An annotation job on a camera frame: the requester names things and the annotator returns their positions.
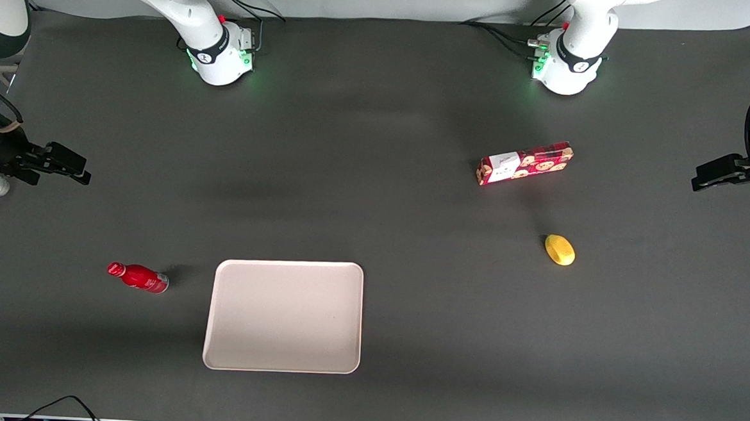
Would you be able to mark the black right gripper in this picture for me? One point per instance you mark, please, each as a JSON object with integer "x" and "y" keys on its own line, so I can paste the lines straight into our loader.
{"x": 2, "y": 149}

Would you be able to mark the red coke bottle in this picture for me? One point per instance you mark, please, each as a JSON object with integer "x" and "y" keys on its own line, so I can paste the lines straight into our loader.
{"x": 140, "y": 277}

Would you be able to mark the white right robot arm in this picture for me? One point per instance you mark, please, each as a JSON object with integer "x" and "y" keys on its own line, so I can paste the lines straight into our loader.
{"x": 210, "y": 41}

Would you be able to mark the beige rectangular tray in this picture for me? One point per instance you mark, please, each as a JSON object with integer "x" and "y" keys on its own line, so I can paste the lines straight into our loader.
{"x": 285, "y": 315}

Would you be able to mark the yellow lemon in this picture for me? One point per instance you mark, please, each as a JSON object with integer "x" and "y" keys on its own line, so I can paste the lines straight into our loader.
{"x": 560, "y": 250}

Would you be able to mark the red cookie box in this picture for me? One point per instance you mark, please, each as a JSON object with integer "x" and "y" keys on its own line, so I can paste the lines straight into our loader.
{"x": 524, "y": 164}

